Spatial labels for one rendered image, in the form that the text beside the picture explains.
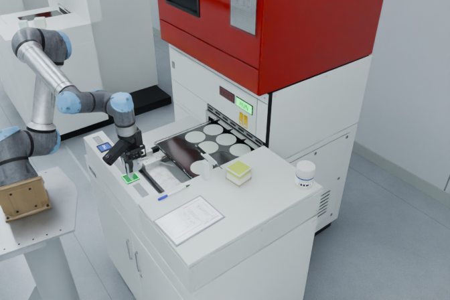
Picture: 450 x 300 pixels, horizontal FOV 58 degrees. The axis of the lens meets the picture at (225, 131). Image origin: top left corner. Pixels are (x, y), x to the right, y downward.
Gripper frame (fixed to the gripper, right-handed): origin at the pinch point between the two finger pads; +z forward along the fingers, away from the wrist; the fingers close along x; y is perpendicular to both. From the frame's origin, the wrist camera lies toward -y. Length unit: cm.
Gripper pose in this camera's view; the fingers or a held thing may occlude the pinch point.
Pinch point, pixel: (128, 175)
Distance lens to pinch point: 166.6
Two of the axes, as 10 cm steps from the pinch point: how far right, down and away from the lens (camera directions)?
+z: 0.0, 8.3, 5.5
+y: 8.0, -3.3, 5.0
